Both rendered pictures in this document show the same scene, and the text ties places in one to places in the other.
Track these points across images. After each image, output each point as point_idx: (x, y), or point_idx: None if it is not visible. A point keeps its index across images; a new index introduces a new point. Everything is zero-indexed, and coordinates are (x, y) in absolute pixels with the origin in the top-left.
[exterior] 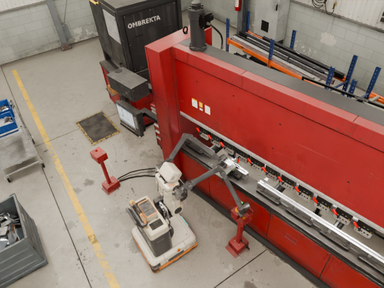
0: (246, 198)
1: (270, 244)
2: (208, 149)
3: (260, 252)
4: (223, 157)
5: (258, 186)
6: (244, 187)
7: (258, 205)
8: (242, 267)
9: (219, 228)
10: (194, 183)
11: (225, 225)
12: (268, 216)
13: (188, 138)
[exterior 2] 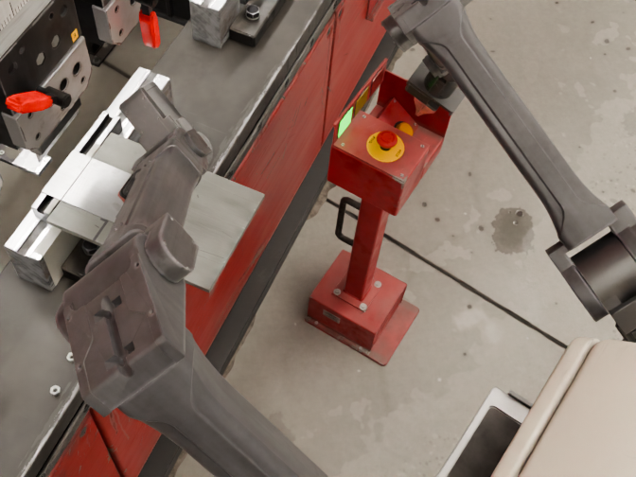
0: (263, 144)
1: (308, 181)
2: (167, 172)
3: (350, 220)
4: (162, 110)
5: (221, 30)
6: (238, 110)
7: (301, 75)
8: (448, 273)
9: (289, 424)
10: (606, 203)
11: (260, 397)
12: (328, 52)
13: (178, 293)
